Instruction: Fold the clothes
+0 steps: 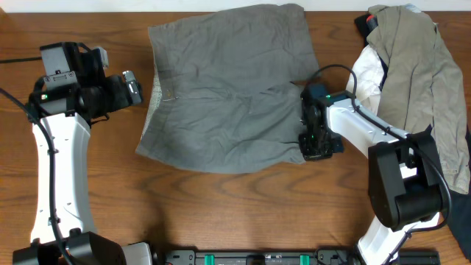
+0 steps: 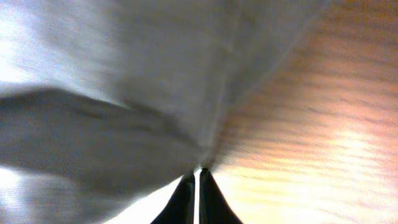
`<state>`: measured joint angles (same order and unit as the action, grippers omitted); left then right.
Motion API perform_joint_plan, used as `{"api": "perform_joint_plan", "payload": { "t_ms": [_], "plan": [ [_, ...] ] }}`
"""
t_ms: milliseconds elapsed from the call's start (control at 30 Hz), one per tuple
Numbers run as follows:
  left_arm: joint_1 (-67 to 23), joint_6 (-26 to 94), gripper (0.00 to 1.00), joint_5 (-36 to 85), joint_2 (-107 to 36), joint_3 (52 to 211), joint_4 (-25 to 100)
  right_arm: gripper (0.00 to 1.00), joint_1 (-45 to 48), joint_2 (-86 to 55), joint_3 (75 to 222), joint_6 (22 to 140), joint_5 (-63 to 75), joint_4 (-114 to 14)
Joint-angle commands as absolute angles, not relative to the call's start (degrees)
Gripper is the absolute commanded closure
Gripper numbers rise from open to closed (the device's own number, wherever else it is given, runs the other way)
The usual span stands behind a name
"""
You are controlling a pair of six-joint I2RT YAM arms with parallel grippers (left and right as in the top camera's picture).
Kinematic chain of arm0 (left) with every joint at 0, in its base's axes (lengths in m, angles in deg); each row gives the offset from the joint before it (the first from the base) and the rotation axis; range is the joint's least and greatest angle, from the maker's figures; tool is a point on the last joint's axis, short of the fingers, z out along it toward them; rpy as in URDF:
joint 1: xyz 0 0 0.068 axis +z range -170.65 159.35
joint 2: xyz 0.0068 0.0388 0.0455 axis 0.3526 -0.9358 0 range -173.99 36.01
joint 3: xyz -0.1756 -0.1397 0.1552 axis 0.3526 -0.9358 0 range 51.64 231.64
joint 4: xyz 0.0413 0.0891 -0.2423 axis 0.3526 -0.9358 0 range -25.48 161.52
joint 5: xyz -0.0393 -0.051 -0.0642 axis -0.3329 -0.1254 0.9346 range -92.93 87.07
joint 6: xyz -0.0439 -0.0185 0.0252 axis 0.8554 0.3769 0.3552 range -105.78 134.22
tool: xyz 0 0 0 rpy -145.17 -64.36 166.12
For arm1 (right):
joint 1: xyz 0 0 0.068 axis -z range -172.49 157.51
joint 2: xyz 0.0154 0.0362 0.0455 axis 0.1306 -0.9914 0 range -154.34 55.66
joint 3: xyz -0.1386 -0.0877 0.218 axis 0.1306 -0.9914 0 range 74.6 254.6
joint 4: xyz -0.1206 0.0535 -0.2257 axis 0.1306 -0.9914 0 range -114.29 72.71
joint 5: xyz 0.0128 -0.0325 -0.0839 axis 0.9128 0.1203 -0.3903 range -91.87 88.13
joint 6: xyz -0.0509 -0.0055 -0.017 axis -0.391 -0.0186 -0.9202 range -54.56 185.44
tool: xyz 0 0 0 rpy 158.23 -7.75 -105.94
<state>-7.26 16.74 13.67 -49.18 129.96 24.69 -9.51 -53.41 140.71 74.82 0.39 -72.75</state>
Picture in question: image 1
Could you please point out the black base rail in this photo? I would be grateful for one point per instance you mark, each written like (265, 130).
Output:
(257, 257)

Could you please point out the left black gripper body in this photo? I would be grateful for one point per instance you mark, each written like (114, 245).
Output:
(110, 96)

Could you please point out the white garment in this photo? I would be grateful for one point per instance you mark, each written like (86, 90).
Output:
(368, 81)

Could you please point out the olive khaki garment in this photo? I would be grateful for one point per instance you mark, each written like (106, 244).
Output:
(424, 86)

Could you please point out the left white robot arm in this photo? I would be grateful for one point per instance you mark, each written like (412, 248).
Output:
(62, 108)

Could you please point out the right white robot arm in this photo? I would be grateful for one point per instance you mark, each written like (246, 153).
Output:
(379, 245)

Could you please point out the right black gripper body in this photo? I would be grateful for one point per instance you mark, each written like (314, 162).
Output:
(321, 144)

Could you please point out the dark navy garment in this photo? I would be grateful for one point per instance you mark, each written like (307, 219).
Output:
(459, 222)

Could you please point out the grey shorts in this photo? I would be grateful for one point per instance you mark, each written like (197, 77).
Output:
(226, 92)

